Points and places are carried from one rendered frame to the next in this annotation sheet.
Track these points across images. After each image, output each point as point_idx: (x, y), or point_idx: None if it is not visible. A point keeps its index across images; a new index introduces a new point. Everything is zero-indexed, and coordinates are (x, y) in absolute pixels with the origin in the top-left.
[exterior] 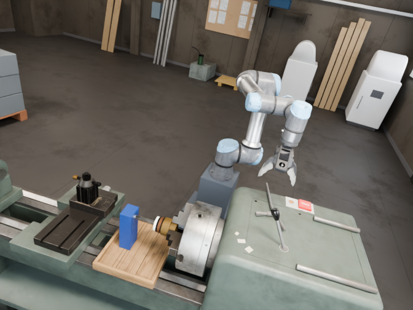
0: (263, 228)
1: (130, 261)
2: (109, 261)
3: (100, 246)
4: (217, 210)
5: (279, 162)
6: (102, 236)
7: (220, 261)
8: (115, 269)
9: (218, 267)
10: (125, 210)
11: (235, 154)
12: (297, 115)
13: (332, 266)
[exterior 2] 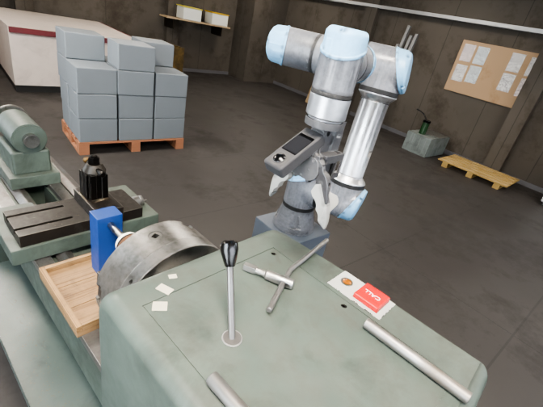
0: (234, 292)
1: (85, 289)
2: (62, 277)
3: None
4: (192, 241)
5: (279, 153)
6: None
7: (100, 304)
8: (53, 287)
9: (98, 315)
10: (100, 211)
11: (309, 189)
12: (326, 48)
13: None
